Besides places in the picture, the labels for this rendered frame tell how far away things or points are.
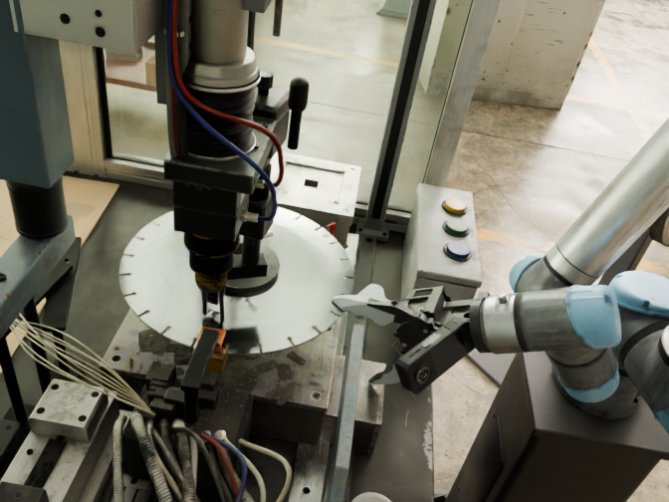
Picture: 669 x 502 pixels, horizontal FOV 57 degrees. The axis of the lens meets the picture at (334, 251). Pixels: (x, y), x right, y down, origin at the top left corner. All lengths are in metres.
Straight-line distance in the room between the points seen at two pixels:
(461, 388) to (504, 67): 2.42
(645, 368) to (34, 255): 0.82
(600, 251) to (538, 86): 3.32
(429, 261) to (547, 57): 3.15
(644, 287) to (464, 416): 1.09
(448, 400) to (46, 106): 1.70
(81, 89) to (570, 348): 1.03
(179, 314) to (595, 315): 0.51
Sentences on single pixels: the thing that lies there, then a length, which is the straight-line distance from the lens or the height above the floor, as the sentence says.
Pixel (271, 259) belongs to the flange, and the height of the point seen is 0.96.
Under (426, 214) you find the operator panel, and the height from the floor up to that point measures 0.90.
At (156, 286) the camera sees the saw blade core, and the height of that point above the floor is 0.95.
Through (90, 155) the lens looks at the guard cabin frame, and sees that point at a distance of 1.45.
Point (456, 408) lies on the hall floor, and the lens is 2.05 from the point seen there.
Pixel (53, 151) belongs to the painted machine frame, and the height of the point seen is 1.25.
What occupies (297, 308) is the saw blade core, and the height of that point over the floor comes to 0.95.
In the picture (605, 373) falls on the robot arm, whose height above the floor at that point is 0.98.
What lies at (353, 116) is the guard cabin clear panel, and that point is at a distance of 1.26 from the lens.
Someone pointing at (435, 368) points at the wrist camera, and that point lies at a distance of 0.80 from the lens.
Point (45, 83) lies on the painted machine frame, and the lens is 0.55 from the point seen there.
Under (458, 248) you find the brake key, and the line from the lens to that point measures 1.09.
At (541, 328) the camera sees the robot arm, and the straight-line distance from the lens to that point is 0.78.
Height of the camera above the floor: 1.53
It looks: 38 degrees down
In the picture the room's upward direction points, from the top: 10 degrees clockwise
